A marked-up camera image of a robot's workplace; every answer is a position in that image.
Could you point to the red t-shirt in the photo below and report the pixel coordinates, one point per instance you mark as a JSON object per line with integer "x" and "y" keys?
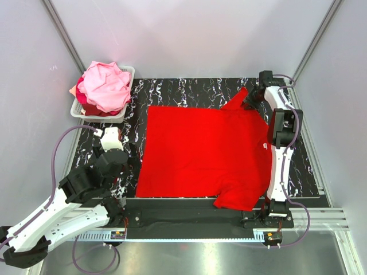
{"x": 202, "y": 152}

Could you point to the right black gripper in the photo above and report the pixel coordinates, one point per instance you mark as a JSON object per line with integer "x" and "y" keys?
{"x": 250, "y": 105}

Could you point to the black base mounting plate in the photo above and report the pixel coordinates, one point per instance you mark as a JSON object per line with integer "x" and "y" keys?
{"x": 164, "y": 231}

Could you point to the white plastic laundry basket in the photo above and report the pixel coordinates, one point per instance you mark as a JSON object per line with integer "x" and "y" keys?
{"x": 76, "y": 108}

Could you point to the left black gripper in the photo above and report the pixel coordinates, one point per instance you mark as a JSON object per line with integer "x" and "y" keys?
{"x": 134, "y": 162}

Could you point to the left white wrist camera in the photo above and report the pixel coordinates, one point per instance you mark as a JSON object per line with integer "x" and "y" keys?
{"x": 111, "y": 139}

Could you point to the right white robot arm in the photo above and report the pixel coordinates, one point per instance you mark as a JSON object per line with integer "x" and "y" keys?
{"x": 283, "y": 133}

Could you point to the peach garment in basket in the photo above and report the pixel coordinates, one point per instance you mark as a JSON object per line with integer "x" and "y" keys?
{"x": 73, "y": 91}

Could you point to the pink t-shirt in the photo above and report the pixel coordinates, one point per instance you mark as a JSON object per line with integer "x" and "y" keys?
{"x": 106, "y": 86}

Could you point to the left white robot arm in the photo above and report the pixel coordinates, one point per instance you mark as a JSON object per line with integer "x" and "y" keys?
{"x": 82, "y": 202}

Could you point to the aluminium frame rail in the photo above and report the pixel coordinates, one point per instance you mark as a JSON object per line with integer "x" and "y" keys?
{"x": 317, "y": 218}

